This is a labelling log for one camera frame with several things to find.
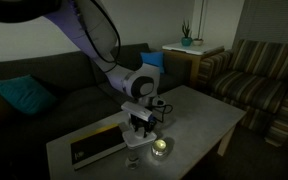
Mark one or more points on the black book with yellow edge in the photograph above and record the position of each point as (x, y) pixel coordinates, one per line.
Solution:
(97, 145)

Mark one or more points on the white container lid with button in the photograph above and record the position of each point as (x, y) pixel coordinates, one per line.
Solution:
(139, 140)

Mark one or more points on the dark patterned sofa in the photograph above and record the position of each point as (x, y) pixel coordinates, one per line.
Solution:
(50, 76)

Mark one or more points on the blue pillow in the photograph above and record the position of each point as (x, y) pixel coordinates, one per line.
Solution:
(153, 60)

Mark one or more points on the small round glass coaster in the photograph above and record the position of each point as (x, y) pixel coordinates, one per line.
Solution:
(132, 163)

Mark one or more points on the teal plant pot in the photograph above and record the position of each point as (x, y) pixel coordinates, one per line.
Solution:
(186, 41)

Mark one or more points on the window blinds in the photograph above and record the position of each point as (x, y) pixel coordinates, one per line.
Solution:
(270, 20)

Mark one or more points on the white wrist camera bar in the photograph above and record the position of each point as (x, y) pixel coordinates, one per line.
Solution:
(136, 111)

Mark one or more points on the glass candle jar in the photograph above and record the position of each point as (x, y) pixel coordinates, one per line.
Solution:
(159, 148)

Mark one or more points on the light wooden table leg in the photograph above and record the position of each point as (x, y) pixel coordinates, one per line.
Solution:
(226, 141)

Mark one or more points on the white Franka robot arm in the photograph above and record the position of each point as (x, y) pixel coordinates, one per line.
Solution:
(130, 83)

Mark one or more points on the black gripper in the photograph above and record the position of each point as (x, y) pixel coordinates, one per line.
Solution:
(144, 125)

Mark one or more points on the small white pot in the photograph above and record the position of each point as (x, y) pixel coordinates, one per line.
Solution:
(197, 42)

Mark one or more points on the wooden side table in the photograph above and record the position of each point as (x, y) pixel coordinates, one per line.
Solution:
(184, 66)

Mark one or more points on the teal pillow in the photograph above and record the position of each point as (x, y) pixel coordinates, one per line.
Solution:
(22, 95)

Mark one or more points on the white tray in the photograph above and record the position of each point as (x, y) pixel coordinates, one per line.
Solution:
(194, 48)

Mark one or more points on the striped armchair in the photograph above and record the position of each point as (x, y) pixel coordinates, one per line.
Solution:
(250, 86)

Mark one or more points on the tall thin plant stems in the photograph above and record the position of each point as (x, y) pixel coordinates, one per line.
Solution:
(202, 26)

